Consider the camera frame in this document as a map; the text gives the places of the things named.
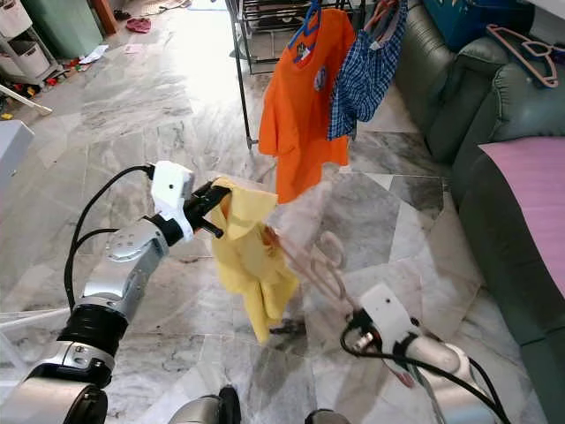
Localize green plastic laundry bin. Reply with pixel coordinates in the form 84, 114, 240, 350
22, 0, 105, 62

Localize white baby high chair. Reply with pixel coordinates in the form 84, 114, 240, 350
0, 84, 54, 116

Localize red plastic hanger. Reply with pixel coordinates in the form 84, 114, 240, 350
366, 0, 403, 33

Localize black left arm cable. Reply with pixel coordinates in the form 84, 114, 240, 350
64, 163, 159, 312

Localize blue plaid shirt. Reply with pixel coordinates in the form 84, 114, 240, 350
327, 0, 408, 143

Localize robot leg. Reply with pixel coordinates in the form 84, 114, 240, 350
304, 407, 355, 424
167, 385, 240, 424

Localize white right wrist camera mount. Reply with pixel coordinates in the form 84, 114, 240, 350
357, 282, 421, 351

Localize black metal drying rack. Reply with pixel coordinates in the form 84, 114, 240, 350
225, 0, 373, 150

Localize orange printed t-shirt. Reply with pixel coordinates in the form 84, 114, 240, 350
258, 7, 358, 205

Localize pale pink plastic hanger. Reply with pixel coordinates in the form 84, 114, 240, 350
263, 225, 418, 390

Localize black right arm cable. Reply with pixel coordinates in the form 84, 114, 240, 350
342, 322, 514, 424

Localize yellow shirt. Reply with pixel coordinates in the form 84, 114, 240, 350
211, 176, 302, 346

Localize robot left leg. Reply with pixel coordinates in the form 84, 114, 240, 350
167, 385, 240, 424

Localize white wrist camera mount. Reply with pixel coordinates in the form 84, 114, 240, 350
149, 160, 196, 223
357, 282, 421, 351

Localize pink cushion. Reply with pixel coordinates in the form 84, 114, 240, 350
478, 134, 565, 298

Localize salmon plastic hanger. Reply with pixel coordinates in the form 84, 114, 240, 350
485, 23, 562, 88

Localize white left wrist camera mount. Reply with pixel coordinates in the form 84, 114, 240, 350
149, 160, 196, 223

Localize dark green sofa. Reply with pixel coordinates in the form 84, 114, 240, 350
393, 0, 565, 374

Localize white paper sheet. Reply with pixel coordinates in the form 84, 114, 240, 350
77, 43, 112, 66

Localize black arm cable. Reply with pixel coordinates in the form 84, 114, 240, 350
64, 163, 159, 312
342, 322, 514, 424

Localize robot right leg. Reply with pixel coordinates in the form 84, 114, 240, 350
304, 407, 355, 424

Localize white drawer storage rack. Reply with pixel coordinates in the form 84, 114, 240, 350
0, 0, 55, 86

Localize red cloth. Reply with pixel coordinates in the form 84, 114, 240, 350
124, 17, 154, 35

